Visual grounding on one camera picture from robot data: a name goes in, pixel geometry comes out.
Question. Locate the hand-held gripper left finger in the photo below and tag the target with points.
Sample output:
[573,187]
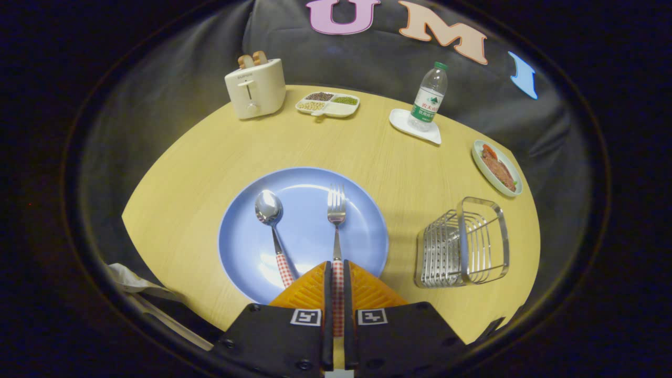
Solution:
[328,315]

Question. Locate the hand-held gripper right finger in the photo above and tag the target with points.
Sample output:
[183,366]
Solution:
[349,315]

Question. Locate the round blue plate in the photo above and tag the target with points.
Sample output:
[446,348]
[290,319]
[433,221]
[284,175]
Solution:
[304,236]

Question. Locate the white rod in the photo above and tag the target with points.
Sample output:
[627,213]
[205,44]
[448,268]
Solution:
[173,325]

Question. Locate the small white oval plate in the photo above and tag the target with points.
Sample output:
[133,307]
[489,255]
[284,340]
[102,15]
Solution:
[485,173]

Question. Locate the white square coaster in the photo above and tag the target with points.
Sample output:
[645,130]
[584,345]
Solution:
[401,122]

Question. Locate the white crumpled cloth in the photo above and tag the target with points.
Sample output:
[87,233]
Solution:
[128,278]

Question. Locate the white divided dish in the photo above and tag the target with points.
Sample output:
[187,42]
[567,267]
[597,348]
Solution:
[341,109]

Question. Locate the brown steak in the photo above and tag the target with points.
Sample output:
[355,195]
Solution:
[499,170]

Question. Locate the yellow beans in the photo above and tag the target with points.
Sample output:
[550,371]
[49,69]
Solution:
[311,106]

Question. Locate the green beans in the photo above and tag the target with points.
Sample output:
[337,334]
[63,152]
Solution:
[345,100]

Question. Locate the red tomato slice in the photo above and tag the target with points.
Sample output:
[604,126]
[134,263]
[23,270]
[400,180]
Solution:
[489,151]

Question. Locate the dark beans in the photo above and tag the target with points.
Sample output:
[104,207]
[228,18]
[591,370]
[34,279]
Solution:
[319,96]

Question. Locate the clear water bottle green cap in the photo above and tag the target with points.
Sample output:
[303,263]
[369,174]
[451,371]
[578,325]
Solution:
[428,100]

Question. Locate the cream toaster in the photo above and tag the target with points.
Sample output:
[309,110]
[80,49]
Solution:
[262,92]

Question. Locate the toast slice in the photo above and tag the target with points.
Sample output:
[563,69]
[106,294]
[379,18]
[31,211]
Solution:
[260,57]
[245,61]

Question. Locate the black backdrop cloth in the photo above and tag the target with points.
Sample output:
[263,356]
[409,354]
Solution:
[184,79]

